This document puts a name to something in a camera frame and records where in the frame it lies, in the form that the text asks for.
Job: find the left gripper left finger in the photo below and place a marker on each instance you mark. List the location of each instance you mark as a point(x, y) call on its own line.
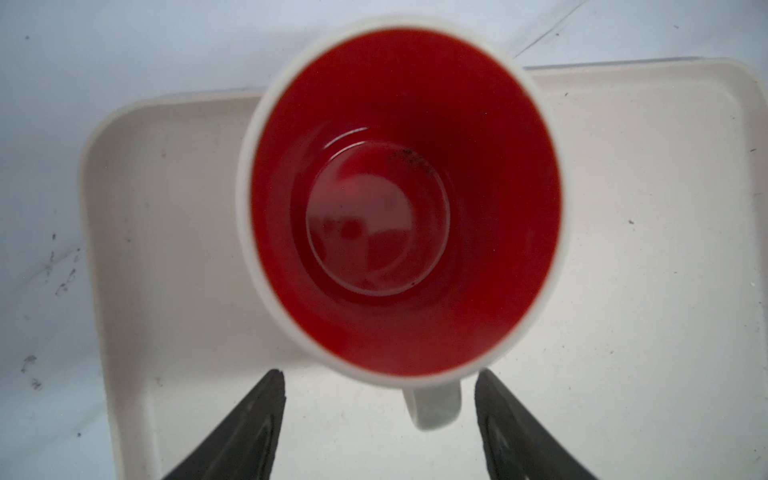
point(244, 444)

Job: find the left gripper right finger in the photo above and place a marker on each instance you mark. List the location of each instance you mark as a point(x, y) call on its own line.
point(515, 444)

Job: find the red mug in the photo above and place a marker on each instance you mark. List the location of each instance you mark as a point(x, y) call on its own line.
point(402, 206)

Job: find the beige serving tray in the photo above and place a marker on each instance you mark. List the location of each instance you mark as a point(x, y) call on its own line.
point(648, 362)

